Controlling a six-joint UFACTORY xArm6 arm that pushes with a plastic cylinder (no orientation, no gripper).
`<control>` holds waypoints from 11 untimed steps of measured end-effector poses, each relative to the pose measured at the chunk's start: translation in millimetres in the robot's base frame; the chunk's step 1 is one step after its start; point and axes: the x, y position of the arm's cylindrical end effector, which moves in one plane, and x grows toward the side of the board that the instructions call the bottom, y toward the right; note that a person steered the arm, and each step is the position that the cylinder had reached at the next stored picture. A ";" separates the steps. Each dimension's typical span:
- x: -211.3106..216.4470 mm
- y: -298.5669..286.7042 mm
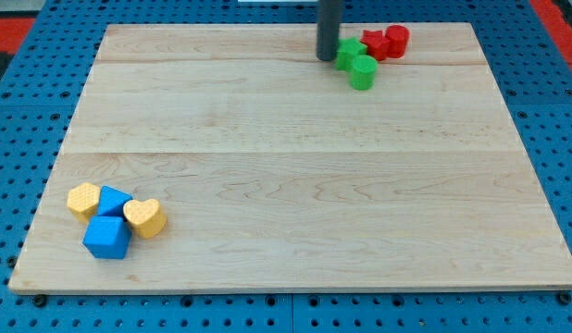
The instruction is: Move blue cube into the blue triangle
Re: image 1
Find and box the blue triangle block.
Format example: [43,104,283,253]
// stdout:
[97,186,132,217]

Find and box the blue cube block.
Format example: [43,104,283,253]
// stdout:
[82,216,131,259]

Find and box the light wooden board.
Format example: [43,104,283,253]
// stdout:
[8,22,572,295]

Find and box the green cylinder block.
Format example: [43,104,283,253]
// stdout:
[349,55,379,91]

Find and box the green star block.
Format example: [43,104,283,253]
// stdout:
[336,37,367,71]

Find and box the yellow heart block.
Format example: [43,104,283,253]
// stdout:
[123,199,168,239]

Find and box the red star block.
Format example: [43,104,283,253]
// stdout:
[360,30,390,62]

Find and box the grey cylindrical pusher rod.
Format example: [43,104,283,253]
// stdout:
[316,0,343,62]

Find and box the red cylinder block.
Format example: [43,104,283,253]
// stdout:
[385,25,411,58]

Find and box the yellow hexagon block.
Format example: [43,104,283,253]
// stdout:
[67,182,101,224]

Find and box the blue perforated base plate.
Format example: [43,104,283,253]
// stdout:
[0,0,572,332]

